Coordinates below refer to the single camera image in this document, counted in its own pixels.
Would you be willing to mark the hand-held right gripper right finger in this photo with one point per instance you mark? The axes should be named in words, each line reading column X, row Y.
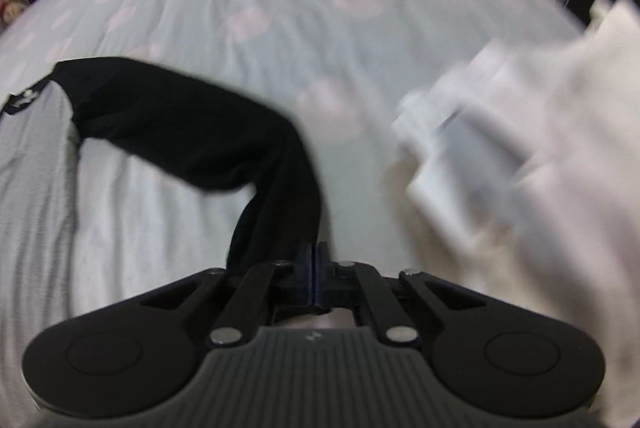
column 321, row 278

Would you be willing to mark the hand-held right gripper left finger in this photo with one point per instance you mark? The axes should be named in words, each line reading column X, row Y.
column 306, row 278

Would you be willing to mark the grey shirt with black sleeves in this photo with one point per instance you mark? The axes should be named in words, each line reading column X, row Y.
column 175, row 123

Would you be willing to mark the white crumpled cloth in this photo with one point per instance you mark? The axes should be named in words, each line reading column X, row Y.
column 560, row 148

